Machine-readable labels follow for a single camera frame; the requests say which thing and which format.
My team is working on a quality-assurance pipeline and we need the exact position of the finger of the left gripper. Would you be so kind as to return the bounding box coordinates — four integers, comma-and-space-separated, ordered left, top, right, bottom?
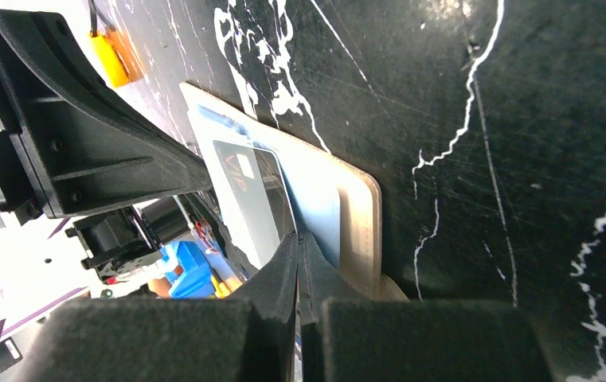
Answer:
0, 9, 211, 224

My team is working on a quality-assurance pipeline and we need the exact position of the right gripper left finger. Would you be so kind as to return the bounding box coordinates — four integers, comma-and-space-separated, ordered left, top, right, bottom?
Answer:
18, 233, 298, 381

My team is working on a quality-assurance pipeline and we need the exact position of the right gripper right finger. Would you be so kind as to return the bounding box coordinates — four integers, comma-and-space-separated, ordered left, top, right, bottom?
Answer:
298, 233, 552, 381

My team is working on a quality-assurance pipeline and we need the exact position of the beige leather card holder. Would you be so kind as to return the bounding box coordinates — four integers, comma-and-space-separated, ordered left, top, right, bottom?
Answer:
179, 83, 406, 301

